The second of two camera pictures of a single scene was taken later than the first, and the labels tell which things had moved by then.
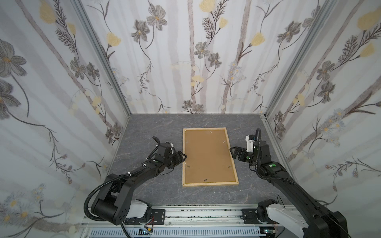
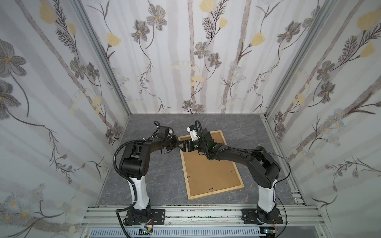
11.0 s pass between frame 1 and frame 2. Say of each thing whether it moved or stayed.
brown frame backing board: moved
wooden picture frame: moved
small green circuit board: stayed
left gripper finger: moved
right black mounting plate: stayed
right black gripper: moved
